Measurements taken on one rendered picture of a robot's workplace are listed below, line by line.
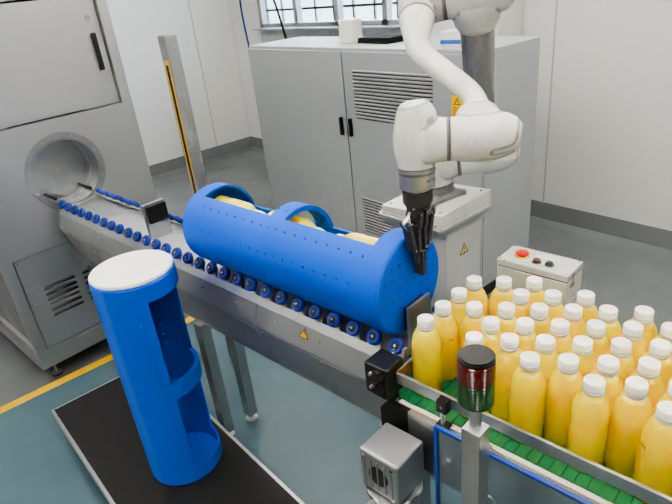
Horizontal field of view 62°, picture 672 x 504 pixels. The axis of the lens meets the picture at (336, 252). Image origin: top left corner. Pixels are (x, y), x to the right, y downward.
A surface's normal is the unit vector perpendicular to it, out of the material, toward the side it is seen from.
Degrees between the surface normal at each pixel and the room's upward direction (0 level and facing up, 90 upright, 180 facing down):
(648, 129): 90
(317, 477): 0
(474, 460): 90
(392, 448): 0
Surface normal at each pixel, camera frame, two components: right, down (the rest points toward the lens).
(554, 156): -0.74, 0.36
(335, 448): -0.10, -0.89
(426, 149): -0.07, 0.48
